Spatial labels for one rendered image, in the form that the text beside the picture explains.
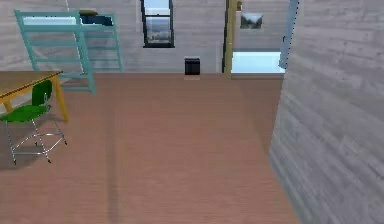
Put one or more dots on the small black bin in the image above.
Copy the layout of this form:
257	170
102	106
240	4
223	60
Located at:
192	66

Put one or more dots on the yellow wooden room door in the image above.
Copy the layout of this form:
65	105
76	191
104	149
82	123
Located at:
229	40

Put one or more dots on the white bed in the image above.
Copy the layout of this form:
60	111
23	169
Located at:
256	62

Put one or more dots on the black framed window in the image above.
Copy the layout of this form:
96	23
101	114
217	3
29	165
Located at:
158	26

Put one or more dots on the framed landscape picture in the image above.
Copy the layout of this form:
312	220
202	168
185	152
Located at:
251	20

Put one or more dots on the light blue room door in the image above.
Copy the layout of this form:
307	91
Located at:
288	36

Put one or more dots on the teal ladder shelf unit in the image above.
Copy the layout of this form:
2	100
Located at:
81	50

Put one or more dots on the dark blue box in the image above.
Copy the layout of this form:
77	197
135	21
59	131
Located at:
98	20

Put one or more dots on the green chair with metal legs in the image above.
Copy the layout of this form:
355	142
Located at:
25	112

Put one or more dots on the wooden table with yellow legs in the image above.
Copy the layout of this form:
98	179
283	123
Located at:
20	81

